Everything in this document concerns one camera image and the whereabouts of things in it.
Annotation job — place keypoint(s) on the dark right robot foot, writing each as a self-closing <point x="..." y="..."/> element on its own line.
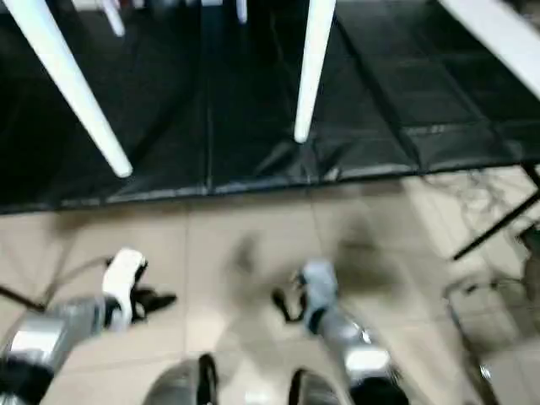
<point x="314" y="388"/>

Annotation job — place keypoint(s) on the dark left robot foot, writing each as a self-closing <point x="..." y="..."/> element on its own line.
<point x="181" y="384"/>

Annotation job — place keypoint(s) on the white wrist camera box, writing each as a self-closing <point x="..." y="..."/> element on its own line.
<point x="319" y="283"/>
<point x="122" y="283"/>

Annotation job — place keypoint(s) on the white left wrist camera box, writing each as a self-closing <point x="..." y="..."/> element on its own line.
<point x="122" y="283"/>

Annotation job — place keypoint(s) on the dark robot foot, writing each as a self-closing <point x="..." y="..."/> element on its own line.
<point x="181" y="384"/>
<point x="314" y="388"/>

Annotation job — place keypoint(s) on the black work mat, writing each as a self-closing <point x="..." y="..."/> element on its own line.
<point x="211" y="101"/>

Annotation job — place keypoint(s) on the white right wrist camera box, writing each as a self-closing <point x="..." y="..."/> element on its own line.
<point x="319" y="283"/>

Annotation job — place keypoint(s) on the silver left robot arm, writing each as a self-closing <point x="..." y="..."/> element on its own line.
<point x="46" y="337"/>

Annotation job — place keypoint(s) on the white plastic table leg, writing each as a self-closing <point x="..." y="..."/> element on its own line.
<point x="242" y="10"/>
<point x="314" y="67"/>
<point x="72" y="93"/>
<point x="114" y="17"/>

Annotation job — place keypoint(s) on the white flat board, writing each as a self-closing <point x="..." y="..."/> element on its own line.
<point x="498" y="34"/>

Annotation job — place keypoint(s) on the black stand leg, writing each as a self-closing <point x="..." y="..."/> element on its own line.
<point x="21" y="298"/>
<point x="498" y="215"/>

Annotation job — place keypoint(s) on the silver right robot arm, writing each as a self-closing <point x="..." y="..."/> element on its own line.
<point x="359" y="354"/>

